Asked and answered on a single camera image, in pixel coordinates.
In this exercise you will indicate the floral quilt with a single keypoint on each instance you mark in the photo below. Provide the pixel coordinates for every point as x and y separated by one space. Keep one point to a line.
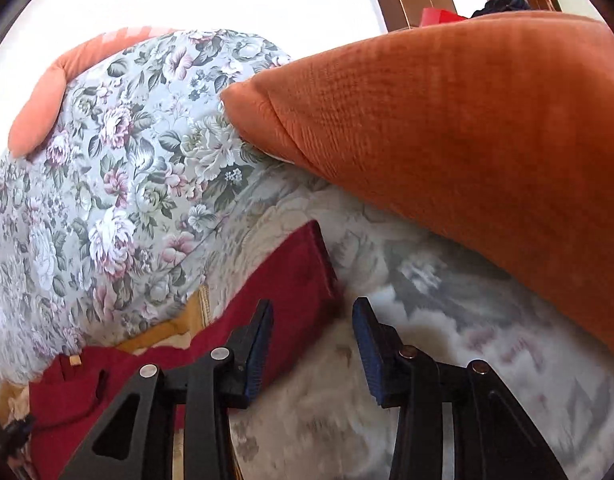
137 160

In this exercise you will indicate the grey floral bed sheet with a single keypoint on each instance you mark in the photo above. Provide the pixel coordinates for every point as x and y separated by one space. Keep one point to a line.
437 310

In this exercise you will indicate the small orange pillow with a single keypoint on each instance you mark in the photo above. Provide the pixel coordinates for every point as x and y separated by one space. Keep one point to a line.
42 105

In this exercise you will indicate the dark red garment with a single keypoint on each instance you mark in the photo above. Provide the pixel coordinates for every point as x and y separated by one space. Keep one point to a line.
287 285

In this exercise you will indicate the large orange pillow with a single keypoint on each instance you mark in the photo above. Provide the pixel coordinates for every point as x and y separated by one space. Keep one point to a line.
462 125

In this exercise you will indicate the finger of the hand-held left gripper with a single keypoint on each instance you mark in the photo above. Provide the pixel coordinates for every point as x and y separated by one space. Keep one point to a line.
19 435

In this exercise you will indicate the red object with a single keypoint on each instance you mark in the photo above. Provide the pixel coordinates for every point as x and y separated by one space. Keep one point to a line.
439 16

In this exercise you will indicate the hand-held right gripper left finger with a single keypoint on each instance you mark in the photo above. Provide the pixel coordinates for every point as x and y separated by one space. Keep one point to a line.
254 360

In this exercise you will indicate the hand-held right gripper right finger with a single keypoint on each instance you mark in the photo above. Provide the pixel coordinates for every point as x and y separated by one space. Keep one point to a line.
369 350

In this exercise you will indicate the dark object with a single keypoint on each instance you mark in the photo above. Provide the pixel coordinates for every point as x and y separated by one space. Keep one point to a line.
502 4

